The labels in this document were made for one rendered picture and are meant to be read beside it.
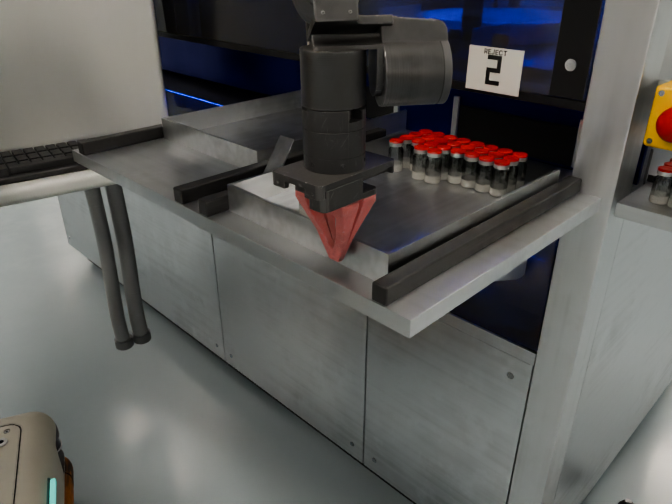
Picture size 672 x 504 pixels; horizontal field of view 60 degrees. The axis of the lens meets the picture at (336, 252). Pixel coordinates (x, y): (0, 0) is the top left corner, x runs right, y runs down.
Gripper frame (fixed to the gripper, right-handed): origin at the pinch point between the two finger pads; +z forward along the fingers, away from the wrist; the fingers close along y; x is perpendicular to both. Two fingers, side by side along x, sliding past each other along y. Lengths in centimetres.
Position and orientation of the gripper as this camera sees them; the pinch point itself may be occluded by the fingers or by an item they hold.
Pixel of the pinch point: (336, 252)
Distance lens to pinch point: 58.3
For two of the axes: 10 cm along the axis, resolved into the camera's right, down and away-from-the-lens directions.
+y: 7.0, -3.4, 6.4
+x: -7.2, -3.1, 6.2
